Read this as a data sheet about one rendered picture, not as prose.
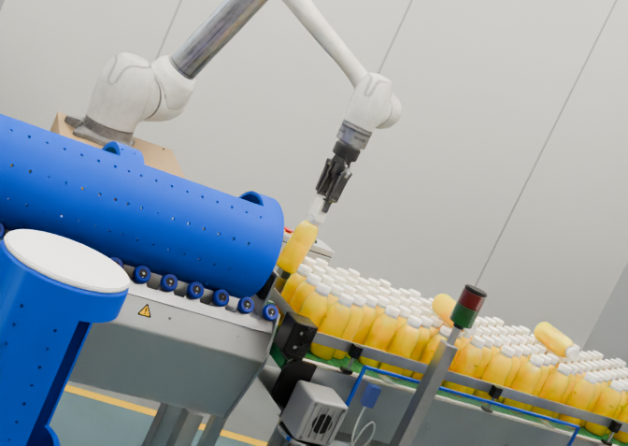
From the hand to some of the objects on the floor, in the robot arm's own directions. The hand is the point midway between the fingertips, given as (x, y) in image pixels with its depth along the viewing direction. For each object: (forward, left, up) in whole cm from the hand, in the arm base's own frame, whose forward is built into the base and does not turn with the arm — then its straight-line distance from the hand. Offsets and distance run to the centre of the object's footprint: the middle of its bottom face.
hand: (319, 209), depth 290 cm
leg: (+14, -21, -122) cm, 125 cm away
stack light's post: (+42, +34, -123) cm, 134 cm away
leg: (+28, -17, -122) cm, 126 cm away
